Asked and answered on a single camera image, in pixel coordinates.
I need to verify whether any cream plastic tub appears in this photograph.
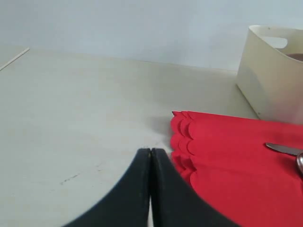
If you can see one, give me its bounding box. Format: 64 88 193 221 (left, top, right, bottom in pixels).
236 25 303 124

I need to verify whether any dark wooden spoon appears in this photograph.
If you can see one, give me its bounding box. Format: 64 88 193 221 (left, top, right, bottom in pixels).
296 153 303 177

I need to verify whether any silver table knife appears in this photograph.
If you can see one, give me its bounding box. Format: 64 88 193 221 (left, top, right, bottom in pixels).
265 143 303 156

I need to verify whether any red scalloped table cloth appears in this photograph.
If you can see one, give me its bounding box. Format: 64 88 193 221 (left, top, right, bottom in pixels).
170 111 303 227

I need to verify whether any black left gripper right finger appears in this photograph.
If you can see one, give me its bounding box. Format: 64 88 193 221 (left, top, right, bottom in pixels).
150 148 237 227

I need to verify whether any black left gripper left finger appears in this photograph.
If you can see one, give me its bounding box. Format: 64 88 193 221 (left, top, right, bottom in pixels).
66 148 151 227

